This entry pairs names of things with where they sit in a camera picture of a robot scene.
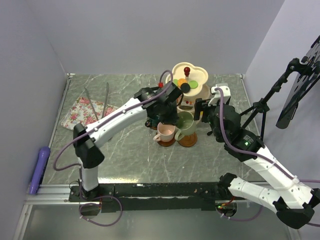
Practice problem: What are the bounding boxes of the dark green teacup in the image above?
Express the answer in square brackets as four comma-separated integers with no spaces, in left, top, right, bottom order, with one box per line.
[144,116,160,126]

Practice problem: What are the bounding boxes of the white toy cake slice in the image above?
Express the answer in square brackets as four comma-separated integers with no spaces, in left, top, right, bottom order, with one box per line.
[178,100,194,111]

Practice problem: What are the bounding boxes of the light green teacup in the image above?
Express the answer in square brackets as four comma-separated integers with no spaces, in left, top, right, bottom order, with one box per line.
[174,111,196,141]

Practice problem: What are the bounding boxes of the pink teacup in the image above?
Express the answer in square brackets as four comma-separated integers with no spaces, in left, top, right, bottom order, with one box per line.
[153,122,175,143]

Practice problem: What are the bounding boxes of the black sandwich cookie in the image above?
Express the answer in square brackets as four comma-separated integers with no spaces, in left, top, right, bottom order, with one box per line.
[180,82,191,94]

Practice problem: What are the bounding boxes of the brown wooden coaster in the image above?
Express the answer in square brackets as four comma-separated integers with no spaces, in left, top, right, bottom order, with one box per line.
[157,138,176,147]
[146,119,157,130]
[178,132,198,148]

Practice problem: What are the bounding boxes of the metal fork tongs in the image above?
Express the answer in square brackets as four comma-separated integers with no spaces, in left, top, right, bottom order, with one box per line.
[84,82,110,121]

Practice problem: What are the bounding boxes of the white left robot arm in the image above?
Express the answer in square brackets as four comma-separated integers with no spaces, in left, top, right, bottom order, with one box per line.
[73,82,183,201]

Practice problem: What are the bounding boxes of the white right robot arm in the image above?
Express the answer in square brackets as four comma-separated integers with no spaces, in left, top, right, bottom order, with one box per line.
[194,98,320,229]

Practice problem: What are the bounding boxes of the cream three-tier cake stand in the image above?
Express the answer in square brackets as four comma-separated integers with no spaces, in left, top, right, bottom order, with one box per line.
[172,62,211,114]

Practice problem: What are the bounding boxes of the floral serving tray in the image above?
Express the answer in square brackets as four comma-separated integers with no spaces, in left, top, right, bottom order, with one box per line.
[61,96,118,130]

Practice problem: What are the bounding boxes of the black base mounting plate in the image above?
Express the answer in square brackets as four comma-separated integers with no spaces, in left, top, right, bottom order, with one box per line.
[68,182,232,213]

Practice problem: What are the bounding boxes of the black tripod stand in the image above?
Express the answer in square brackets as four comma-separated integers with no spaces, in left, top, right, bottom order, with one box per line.
[206,57,307,141]

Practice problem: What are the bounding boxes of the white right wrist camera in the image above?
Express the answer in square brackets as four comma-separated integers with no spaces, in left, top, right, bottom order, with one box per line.
[208,83,231,106]

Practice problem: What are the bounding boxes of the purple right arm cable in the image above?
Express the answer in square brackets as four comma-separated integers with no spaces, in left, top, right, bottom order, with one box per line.
[214,86,320,228]

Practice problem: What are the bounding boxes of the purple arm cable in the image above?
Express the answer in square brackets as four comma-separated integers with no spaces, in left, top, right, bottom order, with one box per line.
[53,69,175,201]
[214,86,320,228]

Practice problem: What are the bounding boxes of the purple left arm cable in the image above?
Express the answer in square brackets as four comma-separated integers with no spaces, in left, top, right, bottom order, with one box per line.
[53,69,175,201]

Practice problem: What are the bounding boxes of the purple handle tool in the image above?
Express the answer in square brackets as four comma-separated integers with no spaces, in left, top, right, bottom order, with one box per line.
[28,146,51,195]

